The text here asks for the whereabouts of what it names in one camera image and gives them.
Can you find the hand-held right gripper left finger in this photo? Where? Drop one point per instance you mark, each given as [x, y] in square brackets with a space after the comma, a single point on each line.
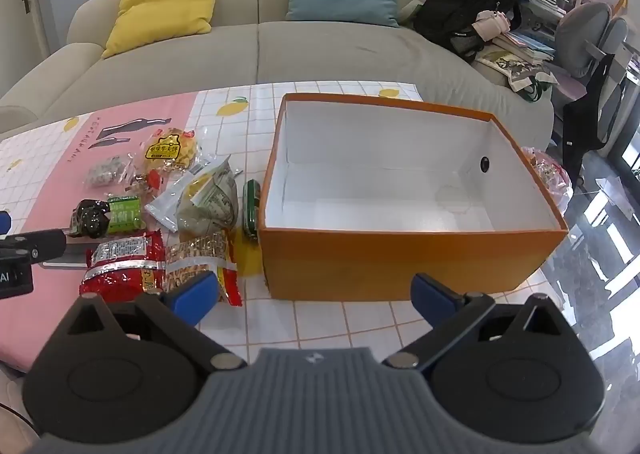
[196, 298]

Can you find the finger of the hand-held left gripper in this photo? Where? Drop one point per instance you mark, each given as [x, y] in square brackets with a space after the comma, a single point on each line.
[40, 243]
[4, 223]

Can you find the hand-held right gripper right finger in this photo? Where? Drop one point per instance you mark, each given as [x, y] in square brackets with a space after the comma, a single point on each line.
[431, 295]

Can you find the orange-red noodle snack packet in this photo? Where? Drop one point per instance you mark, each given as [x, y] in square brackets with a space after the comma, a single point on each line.
[195, 254]

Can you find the orange cardboard box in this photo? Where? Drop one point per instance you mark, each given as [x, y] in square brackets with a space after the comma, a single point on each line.
[400, 259]

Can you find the dark glossy snack packet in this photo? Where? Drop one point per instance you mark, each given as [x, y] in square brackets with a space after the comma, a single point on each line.
[90, 219]

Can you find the red snack packet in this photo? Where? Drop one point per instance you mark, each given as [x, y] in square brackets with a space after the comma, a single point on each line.
[120, 259]

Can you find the green raisin packet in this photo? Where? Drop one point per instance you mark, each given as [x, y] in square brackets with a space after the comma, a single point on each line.
[124, 216]

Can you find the grey-green snack bag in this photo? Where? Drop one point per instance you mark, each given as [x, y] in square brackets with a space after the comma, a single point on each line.
[210, 206]

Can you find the white sachet packet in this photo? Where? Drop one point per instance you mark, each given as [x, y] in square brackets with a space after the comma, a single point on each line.
[164, 208]

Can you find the clear packet of white balls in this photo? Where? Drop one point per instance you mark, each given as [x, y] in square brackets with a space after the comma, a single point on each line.
[105, 171]

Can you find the green sausage stick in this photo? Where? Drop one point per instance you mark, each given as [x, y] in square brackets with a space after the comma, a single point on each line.
[250, 211]

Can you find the yellow label waffle packet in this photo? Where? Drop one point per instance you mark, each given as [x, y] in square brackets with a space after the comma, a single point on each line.
[167, 148]

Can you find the pink and white printed tablecloth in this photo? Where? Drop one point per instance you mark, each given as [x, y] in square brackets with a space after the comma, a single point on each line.
[325, 324]

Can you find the pink plastic bag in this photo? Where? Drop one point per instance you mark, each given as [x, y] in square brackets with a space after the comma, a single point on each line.
[550, 178]

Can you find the printed tote bag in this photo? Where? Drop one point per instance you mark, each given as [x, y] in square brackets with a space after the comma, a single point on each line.
[515, 71]

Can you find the black garment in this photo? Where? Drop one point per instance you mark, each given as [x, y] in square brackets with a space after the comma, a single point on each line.
[590, 108]

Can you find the yellow cushion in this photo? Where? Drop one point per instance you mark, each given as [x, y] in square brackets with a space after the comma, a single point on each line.
[160, 8]

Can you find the beige sofa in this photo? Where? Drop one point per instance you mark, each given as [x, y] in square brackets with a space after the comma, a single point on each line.
[325, 53]

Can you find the stack of books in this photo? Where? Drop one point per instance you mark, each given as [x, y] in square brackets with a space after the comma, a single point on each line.
[530, 46]

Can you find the pink pouch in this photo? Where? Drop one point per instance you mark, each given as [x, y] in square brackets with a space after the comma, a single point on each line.
[490, 26]

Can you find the black backpack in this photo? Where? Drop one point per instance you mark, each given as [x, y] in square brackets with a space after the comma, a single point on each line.
[460, 3]

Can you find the grey desk chair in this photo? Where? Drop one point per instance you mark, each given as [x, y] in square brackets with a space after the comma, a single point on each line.
[580, 38]

